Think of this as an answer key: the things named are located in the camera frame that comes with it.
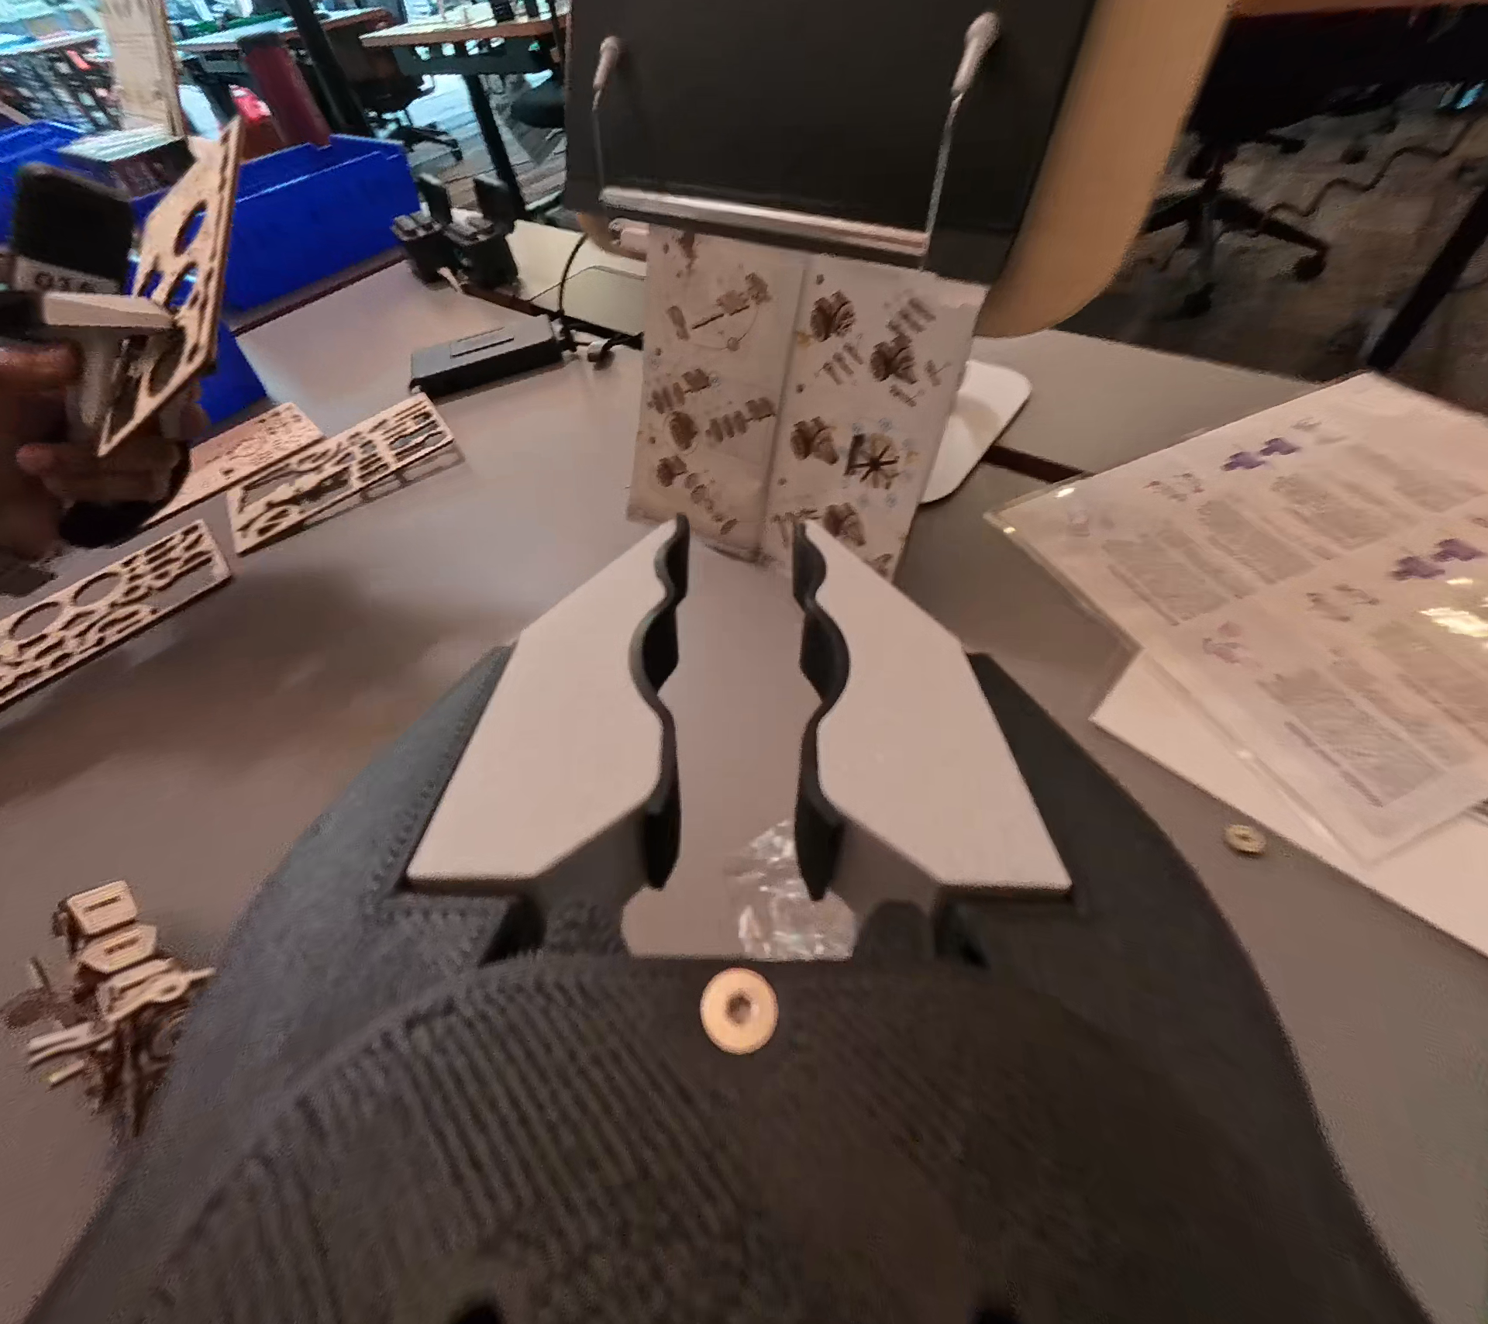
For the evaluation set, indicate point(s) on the wooden motorcycle model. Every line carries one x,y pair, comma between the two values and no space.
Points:
104,986

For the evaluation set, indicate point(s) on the grey desk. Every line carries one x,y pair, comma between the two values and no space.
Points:
383,626

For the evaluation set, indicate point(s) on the assembly instruction booklet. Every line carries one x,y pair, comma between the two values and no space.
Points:
814,393

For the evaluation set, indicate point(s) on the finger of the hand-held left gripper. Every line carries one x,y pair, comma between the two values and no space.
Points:
104,311

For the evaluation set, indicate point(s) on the pinkish wooden puzzle sheet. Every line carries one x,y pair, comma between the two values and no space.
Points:
220,457

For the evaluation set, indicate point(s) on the background workbench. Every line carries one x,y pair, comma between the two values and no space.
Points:
465,32

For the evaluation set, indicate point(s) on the black book stand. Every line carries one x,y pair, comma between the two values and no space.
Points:
814,9

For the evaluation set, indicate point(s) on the laminated printed sheet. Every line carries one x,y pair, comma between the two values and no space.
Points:
1279,556

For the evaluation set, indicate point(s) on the clear plastic bag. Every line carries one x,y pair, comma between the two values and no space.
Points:
791,882

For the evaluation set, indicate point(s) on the black office chair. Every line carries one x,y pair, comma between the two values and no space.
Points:
1233,184

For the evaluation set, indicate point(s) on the black flat device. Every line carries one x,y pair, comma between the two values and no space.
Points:
489,358

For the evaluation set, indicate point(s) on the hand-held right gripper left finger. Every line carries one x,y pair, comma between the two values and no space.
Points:
546,742

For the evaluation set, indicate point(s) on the white paper sheet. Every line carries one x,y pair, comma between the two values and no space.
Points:
1336,882

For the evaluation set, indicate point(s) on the blue plastic bin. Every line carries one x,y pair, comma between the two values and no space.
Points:
239,370
326,231

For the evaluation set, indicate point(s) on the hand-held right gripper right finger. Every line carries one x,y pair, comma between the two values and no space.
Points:
930,753

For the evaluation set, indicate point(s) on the black clamp device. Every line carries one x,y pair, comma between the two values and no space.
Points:
419,242
482,237

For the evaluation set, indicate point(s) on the person's left hand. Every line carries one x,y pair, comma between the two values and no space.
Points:
117,469

